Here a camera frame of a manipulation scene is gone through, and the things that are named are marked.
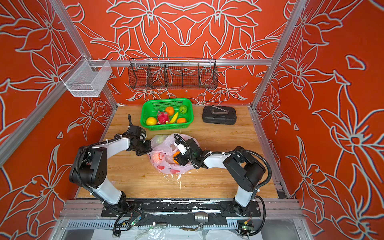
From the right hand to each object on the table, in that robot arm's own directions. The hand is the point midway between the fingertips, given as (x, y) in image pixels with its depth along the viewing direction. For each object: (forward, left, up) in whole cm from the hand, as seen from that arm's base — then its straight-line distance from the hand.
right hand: (175, 154), depth 89 cm
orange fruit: (+25, -3, +2) cm, 25 cm away
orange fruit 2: (+35, +6, +2) cm, 36 cm away
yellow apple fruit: (+24, +18, +3) cm, 31 cm away
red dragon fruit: (+27, +10, +4) cm, 29 cm away
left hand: (+5, +16, -2) cm, 17 cm away
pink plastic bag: (+2, +7, +3) cm, 8 cm away
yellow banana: (+28, +3, 0) cm, 29 cm away
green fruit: (+36, -4, +2) cm, 36 cm away
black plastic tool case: (+30, -31, +2) cm, 43 cm away
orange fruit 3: (-1, 0, +2) cm, 2 cm away
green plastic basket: (+40, +22, +1) cm, 46 cm away
